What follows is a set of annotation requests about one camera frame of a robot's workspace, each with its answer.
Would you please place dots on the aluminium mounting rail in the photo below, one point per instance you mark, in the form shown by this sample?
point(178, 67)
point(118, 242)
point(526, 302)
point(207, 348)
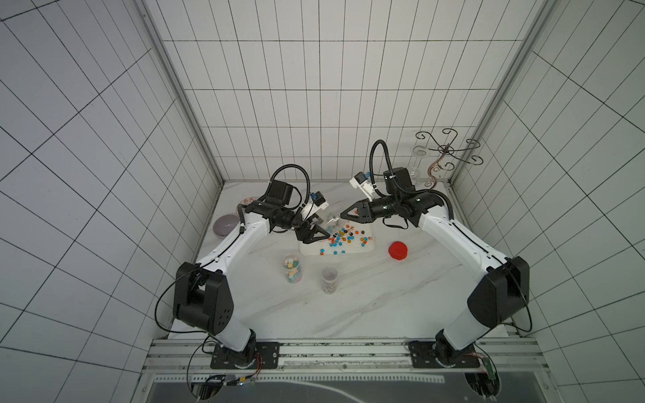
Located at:
point(341, 356)

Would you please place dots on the clear lollipop jar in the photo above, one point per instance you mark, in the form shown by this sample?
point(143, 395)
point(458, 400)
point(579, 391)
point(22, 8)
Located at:
point(330, 223)

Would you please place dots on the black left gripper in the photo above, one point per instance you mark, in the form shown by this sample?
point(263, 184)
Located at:
point(308, 238)

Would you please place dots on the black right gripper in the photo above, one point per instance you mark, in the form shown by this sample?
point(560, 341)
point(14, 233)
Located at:
point(365, 210)

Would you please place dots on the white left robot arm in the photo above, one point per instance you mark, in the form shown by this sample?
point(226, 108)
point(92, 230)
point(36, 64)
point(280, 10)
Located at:
point(202, 296)

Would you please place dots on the jar of small dark candies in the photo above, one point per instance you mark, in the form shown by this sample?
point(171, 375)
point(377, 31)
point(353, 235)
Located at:
point(330, 278)

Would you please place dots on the clear hanging wine glass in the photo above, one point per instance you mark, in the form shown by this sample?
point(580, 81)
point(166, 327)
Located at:
point(419, 153)

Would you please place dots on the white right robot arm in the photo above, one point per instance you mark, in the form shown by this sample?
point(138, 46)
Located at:
point(502, 282)

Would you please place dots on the jar of pastel candies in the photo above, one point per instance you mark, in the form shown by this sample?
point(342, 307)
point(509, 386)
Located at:
point(292, 266)

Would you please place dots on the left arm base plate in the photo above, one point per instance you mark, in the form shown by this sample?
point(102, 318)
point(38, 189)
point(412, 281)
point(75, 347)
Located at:
point(264, 353)

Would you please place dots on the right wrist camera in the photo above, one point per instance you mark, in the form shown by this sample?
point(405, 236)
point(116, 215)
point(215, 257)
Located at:
point(362, 182)

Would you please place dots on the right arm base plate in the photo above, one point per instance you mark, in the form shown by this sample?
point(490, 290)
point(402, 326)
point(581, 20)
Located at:
point(430, 355)

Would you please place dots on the red jar lid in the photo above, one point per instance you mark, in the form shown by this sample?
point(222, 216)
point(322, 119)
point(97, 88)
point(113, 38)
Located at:
point(398, 250)

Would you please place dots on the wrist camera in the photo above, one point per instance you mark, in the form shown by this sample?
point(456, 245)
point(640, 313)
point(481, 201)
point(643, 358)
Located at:
point(362, 182)
point(316, 202)

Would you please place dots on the colourful patterned bowl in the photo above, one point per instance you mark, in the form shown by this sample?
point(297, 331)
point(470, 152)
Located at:
point(246, 202)

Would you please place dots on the copper wine glass rack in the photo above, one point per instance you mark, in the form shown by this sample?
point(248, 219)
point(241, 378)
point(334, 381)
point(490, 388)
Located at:
point(446, 151)

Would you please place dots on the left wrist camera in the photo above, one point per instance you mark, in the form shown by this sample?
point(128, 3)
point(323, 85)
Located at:
point(316, 202)

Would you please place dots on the white plastic tray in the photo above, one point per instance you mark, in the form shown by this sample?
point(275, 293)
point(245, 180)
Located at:
point(308, 249)

